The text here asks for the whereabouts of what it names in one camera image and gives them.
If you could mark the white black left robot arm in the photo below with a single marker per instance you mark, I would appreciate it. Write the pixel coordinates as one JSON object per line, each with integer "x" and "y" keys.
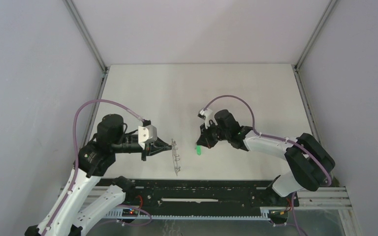
{"x": 67, "y": 218}

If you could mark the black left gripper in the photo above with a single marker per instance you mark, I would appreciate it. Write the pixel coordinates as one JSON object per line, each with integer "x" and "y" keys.
{"x": 151, "y": 148}

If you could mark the aluminium frame post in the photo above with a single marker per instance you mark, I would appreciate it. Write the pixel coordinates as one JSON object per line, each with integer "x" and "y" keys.
{"x": 316, "y": 32}
{"x": 83, "y": 29}

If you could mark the white slotted cable duct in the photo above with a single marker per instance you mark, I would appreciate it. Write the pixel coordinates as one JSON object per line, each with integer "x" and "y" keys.
{"x": 123, "y": 213}

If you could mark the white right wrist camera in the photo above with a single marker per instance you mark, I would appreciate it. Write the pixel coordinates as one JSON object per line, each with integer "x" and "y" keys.
{"x": 206, "y": 114}

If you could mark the green headed key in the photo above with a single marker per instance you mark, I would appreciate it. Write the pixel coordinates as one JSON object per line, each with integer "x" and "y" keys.
{"x": 198, "y": 150}

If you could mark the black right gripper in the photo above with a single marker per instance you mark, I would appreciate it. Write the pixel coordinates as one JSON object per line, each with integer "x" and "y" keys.
{"x": 204, "y": 139}

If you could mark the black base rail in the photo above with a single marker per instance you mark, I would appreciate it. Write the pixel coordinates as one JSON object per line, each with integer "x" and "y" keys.
{"x": 206, "y": 197}

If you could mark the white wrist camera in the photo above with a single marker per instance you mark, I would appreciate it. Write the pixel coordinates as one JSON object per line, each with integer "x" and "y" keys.
{"x": 147, "y": 133}
{"x": 206, "y": 114}

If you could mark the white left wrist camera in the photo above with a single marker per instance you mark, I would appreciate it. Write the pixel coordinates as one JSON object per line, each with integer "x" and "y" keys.
{"x": 147, "y": 133}

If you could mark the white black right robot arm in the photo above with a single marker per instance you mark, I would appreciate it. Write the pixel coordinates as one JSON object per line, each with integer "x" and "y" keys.
{"x": 310, "y": 164}

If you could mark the aluminium frame post right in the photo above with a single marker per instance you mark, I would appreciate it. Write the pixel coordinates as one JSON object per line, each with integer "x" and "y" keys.
{"x": 316, "y": 32}

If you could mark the aluminium frame post left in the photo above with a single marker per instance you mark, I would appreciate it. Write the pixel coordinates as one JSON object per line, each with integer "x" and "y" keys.
{"x": 83, "y": 29}

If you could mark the metal oval keyring plate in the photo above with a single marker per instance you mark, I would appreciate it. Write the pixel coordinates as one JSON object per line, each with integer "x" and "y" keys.
{"x": 175, "y": 157}

